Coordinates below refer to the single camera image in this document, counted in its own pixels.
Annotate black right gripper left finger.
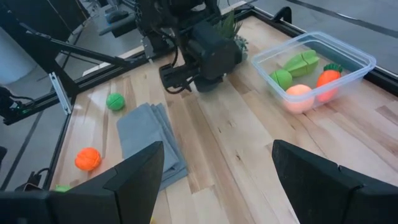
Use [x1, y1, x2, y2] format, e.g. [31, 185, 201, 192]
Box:
[0, 141, 165, 224]

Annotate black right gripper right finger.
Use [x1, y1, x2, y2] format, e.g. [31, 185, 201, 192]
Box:
[272, 139, 398, 224]

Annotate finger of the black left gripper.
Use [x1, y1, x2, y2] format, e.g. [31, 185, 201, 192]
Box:
[159, 63, 200, 95]
[195, 76, 225, 93]

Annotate orange toy pumpkin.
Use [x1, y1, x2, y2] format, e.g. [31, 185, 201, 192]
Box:
[74, 147, 103, 172]

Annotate green toy lime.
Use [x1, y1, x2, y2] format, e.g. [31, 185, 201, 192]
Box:
[106, 92, 126, 111]

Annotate light green toy apple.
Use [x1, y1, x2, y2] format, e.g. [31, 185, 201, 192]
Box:
[269, 68, 294, 91]

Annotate light green toy leaf vegetable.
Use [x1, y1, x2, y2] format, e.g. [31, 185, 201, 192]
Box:
[282, 49, 320, 78]

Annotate peach coloured toy fruit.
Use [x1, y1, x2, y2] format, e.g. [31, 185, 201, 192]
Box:
[283, 83, 315, 114]

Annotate orange toy carrot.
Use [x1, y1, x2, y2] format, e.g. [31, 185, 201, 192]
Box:
[315, 63, 344, 103]

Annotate succulents in black bowl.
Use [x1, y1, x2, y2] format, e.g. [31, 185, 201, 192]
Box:
[214, 11, 249, 62]

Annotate light green toy cabbage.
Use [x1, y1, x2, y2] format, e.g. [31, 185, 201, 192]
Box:
[54, 184, 74, 193]

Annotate grey folded cloth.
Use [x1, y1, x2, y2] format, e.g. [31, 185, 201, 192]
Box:
[116, 102, 189, 191]

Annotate clear plastic container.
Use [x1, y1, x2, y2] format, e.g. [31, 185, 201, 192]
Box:
[251, 30, 377, 113]

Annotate small black camera with cable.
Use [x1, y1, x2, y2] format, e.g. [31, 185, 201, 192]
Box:
[14, 167, 51, 192]

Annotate silver metal bracket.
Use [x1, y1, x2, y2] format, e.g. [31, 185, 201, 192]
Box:
[49, 72, 73, 116]

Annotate black aluminium rig frame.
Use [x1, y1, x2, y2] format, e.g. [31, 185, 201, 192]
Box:
[0, 0, 398, 192]

